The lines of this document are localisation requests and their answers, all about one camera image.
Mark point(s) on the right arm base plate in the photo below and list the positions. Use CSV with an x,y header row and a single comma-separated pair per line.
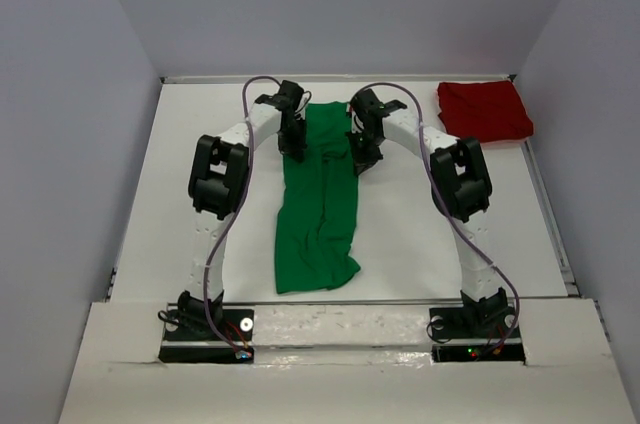
x,y
457,340

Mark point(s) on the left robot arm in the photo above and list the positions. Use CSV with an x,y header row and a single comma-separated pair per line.
x,y
218,185

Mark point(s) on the green t-shirt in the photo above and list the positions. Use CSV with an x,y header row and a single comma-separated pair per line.
x,y
316,223

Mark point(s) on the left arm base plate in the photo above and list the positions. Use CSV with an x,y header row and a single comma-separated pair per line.
x,y
185,342

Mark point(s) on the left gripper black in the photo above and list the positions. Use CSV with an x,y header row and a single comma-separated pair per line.
x,y
295,151

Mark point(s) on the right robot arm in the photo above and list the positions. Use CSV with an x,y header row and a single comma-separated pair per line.
x,y
460,188

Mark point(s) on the folded red t-shirt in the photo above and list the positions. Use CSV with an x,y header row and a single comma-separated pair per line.
x,y
488,111

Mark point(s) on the aluminium rail right edge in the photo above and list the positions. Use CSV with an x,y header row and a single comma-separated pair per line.
x,y
550,220

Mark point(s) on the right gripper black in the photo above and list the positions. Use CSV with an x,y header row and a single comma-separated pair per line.
x,y
362,161

